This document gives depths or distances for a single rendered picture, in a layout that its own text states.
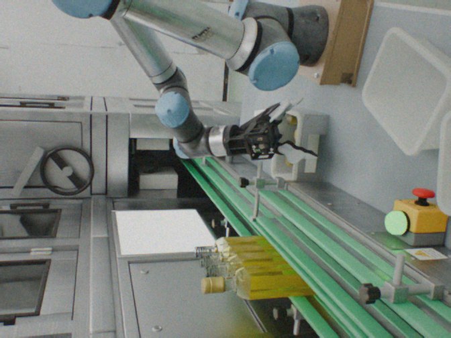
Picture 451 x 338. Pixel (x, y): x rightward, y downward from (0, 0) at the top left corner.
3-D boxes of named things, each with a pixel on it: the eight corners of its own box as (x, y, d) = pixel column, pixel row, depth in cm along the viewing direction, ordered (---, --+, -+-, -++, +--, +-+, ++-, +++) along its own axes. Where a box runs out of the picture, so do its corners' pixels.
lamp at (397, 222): (393, 229, 88) (380, 230, 87) (396, 207, 87) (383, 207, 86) (408, 238, 84) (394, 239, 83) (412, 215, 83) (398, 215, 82)
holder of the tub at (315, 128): (294, 192, 149) (272, 192, 147) (303, 108, 143) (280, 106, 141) (318, 208, 133) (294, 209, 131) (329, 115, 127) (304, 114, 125)
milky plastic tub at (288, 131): (294, 176, 148) (270, 176, 146) (302, 107, 143) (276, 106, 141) (319, 191, 132) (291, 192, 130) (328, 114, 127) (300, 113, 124)
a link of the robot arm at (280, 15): (279, -4, 113) (228, -14, 109) (295, 22, 104) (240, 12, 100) (264, 39, 121) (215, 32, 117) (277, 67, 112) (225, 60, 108)
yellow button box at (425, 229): (420, 231, 92) (388, 233, 90) (427, 196, 90) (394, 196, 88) (445, 245, 85) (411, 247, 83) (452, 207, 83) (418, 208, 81)
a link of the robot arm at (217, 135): (227, 147, 118) (217, 119, 115) (242, 145, 116) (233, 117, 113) (215, 161, 113) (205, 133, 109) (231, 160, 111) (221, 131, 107)
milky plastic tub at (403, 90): (449, 162, 86) (410, 162, 83) (392, 100, 102) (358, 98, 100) (500, 80, 75) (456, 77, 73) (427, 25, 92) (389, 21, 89)
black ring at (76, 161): (94, 192, 197) (41, 193, 191) (94, 144, 192) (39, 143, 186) (94, 196, 192) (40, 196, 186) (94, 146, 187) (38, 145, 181)
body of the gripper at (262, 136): (274, 159, 104) (228, 163, 110) (286, 141, 110) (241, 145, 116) (266, 130, 100) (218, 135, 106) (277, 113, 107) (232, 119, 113)
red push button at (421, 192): (405, 203, 87) (408, 186, 86) (423, 202, 88) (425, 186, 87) (419, 210, 83) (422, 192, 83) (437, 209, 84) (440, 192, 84)
